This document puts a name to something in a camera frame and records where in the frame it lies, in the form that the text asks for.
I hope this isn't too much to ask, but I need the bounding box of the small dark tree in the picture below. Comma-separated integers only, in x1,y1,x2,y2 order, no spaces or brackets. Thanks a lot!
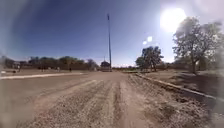
100,60,111,70

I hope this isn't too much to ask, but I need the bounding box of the tall thin pole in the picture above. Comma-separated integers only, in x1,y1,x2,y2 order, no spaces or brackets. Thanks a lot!
106,13,113,72

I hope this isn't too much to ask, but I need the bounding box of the dark green tree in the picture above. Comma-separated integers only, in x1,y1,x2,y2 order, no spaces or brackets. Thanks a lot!
134,45,165,72

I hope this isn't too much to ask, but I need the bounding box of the brown gravel dirt road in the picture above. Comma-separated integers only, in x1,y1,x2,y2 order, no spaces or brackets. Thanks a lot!
0,71,214,128

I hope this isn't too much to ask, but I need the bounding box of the row of trees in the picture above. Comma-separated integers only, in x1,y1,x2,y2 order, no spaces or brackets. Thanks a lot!
0,55,99,72

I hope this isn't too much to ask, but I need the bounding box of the concrete kerb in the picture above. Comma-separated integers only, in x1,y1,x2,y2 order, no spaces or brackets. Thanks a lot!
134,72,224,103

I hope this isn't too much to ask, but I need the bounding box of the dry scrub ground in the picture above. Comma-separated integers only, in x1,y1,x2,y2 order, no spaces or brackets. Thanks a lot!
133,69,224,100

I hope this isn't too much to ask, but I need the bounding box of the pale concrete kerb strip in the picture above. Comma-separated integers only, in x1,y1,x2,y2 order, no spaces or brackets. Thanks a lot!
0,71,85,81

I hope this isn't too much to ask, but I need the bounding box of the large leafy tree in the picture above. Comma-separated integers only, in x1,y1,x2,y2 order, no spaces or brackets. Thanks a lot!
172,16,224,75

